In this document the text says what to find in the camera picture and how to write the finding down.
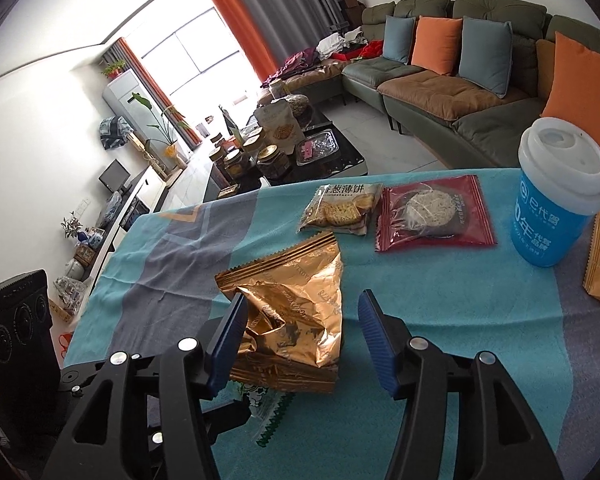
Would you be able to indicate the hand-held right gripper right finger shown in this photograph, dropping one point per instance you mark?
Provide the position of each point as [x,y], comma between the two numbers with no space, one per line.
[377,345]

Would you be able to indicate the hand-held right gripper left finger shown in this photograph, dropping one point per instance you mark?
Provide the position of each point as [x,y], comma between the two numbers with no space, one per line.
[227,340]

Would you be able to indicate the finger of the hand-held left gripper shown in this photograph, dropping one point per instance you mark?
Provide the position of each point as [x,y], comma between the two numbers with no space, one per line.
[227,415]

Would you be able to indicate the green and white wrapper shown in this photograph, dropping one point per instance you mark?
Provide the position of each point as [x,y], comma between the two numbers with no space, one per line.
[270,415]

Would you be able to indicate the gold snack wrapper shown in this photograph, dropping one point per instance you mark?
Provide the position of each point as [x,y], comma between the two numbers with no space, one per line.
[295,310]

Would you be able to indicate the yellow box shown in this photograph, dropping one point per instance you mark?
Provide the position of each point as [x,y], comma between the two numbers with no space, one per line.
[61,310]

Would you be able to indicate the clear bag of small goods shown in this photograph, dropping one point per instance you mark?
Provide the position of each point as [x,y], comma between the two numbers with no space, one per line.
[71,292]

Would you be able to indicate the teal and grey blanket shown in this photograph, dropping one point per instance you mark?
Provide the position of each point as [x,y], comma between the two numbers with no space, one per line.
[455,300]

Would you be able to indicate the white ceramic jar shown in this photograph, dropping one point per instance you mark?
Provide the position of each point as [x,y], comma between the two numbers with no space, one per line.
[75,269]

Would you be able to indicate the small plant in blue vase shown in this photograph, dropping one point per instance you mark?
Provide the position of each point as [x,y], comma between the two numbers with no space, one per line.
[72,227]

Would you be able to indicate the clear cracker packet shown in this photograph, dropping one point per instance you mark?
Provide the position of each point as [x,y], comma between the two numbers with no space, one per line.
[340,210]

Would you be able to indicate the red rice cake packet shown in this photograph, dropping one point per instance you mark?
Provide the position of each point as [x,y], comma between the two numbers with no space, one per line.
[430,215]

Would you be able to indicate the white tv cabinet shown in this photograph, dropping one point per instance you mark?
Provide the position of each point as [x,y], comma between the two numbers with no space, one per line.
[130,220]

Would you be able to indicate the crumpled clear plastic bag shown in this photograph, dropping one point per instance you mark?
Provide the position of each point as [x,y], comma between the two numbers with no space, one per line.
[111,207]

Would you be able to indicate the black and white coffee table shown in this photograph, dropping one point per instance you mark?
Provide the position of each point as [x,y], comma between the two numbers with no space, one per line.
[340,170]

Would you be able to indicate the group of glass jars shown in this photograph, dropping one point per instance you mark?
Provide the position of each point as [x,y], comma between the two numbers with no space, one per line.
[250,157]

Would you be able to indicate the black monitor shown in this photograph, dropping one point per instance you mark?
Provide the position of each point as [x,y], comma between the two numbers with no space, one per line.
[114,175]

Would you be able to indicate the clear plastic snack tray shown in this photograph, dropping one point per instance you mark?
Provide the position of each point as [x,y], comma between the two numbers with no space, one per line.
[317,147]

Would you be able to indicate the green paper packet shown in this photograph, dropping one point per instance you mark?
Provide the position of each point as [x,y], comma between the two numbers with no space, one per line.
[231,125]

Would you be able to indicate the tall plant in yellow pot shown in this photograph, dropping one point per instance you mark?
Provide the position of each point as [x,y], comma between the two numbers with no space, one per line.
[167,130]

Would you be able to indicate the large clear snack bag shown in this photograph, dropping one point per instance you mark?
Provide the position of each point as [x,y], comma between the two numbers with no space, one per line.
[282,127]

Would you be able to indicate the cloth-covered standing fan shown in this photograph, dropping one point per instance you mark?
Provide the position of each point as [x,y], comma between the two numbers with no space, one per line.
[115,132]

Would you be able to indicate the blue cup with white lid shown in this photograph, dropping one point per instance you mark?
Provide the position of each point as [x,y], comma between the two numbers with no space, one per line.
[555,200]

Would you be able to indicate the green sofa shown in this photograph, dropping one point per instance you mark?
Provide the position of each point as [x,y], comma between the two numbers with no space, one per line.
[495,125]

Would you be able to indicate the grey and orange curtain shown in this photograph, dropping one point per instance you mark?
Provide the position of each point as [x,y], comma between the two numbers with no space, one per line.
[160,95]

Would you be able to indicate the white standing air conditioner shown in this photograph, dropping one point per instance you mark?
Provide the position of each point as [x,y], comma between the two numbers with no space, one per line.
[125,105]

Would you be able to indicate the brown seat mat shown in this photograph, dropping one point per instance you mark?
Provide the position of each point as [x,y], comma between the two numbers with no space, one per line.
[440,92]

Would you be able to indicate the tan seat mat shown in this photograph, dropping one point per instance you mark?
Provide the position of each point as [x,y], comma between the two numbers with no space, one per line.
[315,76]

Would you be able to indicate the small potted green plant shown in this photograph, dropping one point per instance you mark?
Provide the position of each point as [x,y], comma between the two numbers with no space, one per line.
[114,69]

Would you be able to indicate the large window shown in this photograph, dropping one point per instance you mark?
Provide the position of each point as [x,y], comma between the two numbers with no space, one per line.
[195,55]

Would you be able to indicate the pile of clothes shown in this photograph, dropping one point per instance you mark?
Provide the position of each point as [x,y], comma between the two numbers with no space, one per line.
[330,50]

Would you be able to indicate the orange cushion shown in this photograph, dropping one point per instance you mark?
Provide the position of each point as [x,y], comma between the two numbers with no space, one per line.
[580,85]
[436,46]

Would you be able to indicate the blue cushion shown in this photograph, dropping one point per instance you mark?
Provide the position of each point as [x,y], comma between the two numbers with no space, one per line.
[399,40]
[485,55]

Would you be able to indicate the brown cushion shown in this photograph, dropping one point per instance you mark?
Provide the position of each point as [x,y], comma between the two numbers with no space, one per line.
[545,67]

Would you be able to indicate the brown wooden box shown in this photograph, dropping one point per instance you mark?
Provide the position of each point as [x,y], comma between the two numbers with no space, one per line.
[352,9]

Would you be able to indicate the white wall sockets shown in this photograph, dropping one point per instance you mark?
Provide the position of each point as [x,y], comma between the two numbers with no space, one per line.
[83,204]

